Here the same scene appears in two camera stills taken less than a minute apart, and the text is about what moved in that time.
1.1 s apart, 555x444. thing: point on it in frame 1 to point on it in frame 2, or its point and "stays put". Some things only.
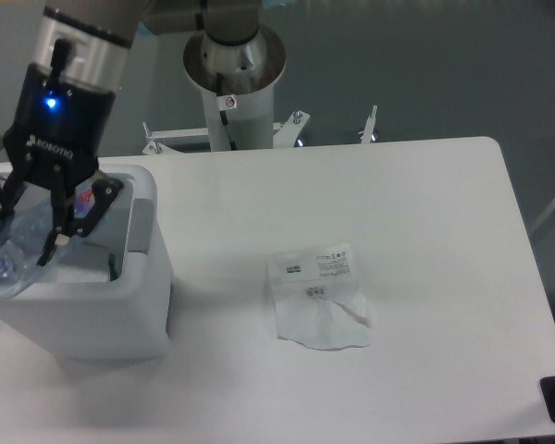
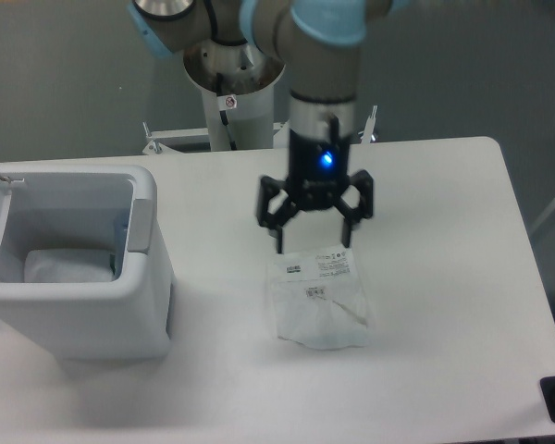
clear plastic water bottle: (13, 246) to (121, 228)
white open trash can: (126, 318) stays put
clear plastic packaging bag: (316, 297) stays put
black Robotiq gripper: (59, 120) to (318, 175)
